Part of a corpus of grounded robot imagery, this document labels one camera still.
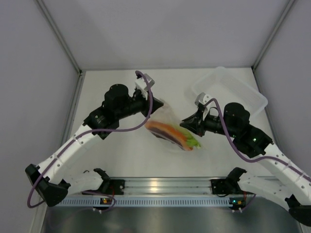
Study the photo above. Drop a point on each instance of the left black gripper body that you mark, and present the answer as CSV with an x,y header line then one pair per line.
x,y
136,103

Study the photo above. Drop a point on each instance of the green fake celery stalk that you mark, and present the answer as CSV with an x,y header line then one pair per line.
x,y
187,140

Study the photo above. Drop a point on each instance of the clear zip top bag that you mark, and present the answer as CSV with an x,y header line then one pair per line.
x,y
166,115

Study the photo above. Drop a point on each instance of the orange purple fake fruit slice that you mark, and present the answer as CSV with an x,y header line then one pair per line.
x,y
162,131

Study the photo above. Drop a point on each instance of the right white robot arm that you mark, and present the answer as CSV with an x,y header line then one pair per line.
x,y
254,146

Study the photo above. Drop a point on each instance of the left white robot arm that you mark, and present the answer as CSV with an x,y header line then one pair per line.
x,y
48,178

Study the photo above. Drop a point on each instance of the translucent plastic bin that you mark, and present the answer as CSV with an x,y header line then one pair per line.
x,y
230,85

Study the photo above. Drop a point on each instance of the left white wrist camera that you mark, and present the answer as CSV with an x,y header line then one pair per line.
x,y
143,83

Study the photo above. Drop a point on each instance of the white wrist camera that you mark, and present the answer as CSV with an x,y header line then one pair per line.
x,y
202,102
143,83

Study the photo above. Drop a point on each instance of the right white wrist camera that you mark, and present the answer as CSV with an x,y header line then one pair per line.
x,y
202,102

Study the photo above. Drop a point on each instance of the left aluminium frame post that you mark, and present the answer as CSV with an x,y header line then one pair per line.
x,y
57,33

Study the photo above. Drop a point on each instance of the aluminium frame post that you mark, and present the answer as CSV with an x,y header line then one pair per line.
x,y
57,33
273,33

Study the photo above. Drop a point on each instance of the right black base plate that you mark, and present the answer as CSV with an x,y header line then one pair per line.
x,y
220,187

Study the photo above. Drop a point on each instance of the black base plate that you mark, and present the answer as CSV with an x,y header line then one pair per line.
x,y
115,187
220,187

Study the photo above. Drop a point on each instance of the aluminium mounting rail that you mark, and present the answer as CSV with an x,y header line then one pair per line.
x,y
161,186

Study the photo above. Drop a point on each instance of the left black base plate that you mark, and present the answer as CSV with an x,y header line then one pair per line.
x,y
115,187

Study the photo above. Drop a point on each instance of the white slotted cable duct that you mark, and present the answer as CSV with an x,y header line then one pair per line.
x,y
88,201

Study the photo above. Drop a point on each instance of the right aluminium frame post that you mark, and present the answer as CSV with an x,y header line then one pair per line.
x,y
273,33

